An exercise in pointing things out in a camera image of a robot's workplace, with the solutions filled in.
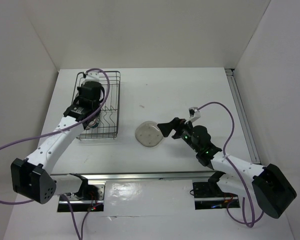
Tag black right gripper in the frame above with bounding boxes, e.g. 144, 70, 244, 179
157, 117, 200, 153

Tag clear glass square plate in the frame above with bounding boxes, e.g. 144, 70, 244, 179
134, 121, 164, 148

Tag green red rimmed white plate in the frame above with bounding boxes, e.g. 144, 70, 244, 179
86, 116, 100, 130

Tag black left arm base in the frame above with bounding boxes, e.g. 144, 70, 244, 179
72, 174, 100, 201

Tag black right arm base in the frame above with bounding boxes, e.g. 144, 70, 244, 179
189, 171, 236, 198

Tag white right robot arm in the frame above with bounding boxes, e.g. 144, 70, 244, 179
157, 117, 297, 219

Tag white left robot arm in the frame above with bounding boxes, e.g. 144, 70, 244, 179
10, 81, 105, 204

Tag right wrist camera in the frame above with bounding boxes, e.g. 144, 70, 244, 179
185, 107, 201, 123

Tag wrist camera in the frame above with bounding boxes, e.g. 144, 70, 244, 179
185, 107, 201, 123
82, 71, 100, 83

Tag grey wire dish rack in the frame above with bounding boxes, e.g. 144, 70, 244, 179
72, 70, 121, 142

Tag aluminium front rail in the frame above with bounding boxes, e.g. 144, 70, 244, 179
49, 171, 221, 182

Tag aluminium rail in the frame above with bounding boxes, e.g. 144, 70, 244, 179
224, 68, 261, 165
49, 171, 221, 182

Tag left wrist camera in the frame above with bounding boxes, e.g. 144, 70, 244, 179
82, 71, 100, 83

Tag aluminium right side rail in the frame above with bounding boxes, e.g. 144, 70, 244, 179
224, 68, 261, 165

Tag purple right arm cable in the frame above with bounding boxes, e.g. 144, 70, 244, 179
196, 101, 265, 228

